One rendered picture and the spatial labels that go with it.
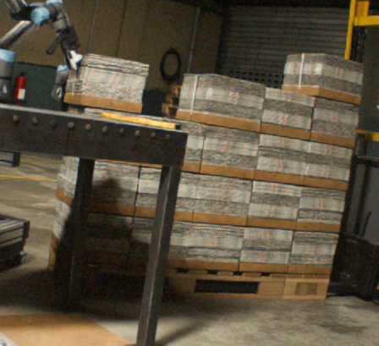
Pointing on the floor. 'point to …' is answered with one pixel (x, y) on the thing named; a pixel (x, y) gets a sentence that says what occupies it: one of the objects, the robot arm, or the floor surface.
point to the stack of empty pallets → (172, 102)
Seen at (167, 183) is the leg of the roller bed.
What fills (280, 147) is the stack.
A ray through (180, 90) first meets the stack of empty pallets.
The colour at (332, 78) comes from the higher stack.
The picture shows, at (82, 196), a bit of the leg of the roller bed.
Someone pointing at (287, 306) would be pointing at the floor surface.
